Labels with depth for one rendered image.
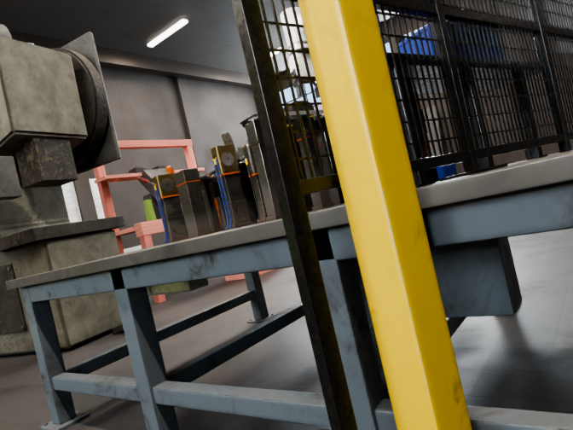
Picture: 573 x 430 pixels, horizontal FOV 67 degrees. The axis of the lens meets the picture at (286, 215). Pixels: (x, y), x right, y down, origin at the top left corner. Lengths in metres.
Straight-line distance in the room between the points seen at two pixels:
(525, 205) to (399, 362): 0.35
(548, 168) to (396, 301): 0.32
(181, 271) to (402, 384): 0.75
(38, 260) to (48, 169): 0.83
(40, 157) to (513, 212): 4.06
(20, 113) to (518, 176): 4.09
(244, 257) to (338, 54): 0.58
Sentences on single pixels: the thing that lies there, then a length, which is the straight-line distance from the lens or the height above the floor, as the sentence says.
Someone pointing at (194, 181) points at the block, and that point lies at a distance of 2.17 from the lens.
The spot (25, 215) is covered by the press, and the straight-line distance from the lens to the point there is 4.82.
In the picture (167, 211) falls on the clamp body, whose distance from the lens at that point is 2.38.
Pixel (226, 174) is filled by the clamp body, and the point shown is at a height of 0.92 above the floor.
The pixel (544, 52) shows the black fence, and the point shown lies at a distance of 1.86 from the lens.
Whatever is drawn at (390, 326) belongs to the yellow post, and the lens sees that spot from 0.84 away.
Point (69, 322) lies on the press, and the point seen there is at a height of 0.23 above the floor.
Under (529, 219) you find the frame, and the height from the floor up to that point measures 0.61.
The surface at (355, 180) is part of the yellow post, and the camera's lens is 0.81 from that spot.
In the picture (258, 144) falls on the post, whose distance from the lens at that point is 1.25.
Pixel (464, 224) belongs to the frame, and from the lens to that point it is 0.87.
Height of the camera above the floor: 0.71
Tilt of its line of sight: level
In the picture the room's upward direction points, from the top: 13 degrees counter-clockwise
